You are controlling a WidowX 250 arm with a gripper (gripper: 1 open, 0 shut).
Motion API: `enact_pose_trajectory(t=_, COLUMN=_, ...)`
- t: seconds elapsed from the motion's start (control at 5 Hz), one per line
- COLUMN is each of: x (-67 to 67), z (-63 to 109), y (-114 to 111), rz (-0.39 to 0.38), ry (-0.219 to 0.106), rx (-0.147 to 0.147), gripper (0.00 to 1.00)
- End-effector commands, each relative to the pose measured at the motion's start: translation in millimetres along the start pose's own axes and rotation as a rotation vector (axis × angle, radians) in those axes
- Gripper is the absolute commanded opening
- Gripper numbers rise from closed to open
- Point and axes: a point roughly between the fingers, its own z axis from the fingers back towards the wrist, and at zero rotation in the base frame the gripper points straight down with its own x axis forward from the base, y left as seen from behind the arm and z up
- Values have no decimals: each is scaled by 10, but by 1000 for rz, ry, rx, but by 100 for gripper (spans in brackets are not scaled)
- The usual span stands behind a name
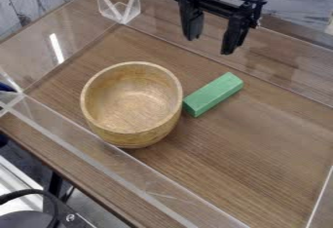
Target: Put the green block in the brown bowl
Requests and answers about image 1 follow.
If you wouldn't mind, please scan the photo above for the clear acrylic tray wall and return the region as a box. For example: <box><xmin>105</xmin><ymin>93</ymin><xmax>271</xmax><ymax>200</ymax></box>
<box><xmin>0</xmin><ymin>91</ymin><xmax>249</xmax><ymax>228</ymax></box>

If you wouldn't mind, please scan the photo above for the clear acrylic corner bracket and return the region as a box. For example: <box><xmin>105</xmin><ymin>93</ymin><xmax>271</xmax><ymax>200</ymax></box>
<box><xmin>96</xmin><ymin>0</ymin><xmax>140</xmax><ymax>24</ymax></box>

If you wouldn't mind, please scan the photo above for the green rectangular block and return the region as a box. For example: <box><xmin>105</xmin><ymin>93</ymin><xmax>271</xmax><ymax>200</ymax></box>
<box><xmin>183</xmin><ymin>72</ymin><xmax>243</xmax><ymax>118</ymax></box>

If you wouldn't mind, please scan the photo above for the black table leg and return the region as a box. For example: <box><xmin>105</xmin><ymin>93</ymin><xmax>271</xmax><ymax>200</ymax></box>
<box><xmin>48</xmin><ymin>172</ymin><xmax>64</xmax><ymax>197</ymax></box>

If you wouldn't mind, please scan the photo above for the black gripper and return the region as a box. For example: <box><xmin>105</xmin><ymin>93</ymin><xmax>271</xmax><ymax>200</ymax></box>
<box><xmin>175</xmin><ymin>0</ymin><xmax>266</xmax><ymax>55</ymax></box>

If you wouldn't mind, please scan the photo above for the black cable loop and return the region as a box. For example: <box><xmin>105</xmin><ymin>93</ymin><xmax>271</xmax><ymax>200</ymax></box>
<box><xmin>0</xmin><ymin>188</ymin><xmax>61</xmax><ymax>228</ymax></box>

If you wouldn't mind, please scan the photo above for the brown wooden bowl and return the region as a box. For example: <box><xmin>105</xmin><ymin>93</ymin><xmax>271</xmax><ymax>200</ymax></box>
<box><xmin>78</xmin><ymin>61</ymin><xmax>183</xmax><ymax>149</ymax></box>

